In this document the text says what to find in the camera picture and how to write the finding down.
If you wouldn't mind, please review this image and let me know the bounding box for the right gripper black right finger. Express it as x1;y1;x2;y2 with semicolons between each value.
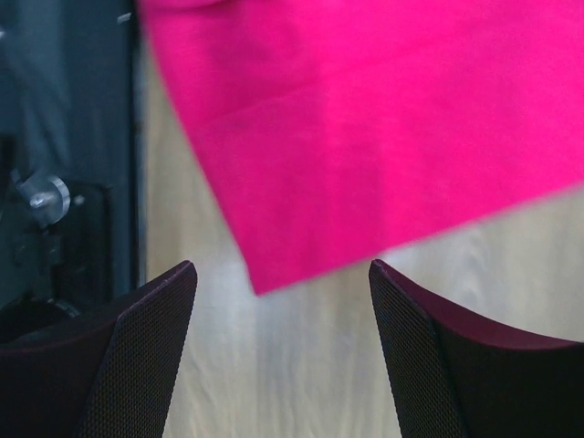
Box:
369;260;583;437

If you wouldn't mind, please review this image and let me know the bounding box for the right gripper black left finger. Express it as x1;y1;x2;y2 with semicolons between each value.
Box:
1;261;197;437

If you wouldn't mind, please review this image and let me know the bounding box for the crimson red t shirt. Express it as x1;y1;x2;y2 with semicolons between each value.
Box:
139;1;583;294

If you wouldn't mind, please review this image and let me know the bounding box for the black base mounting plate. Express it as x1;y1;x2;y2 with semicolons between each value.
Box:
1;1;144;343

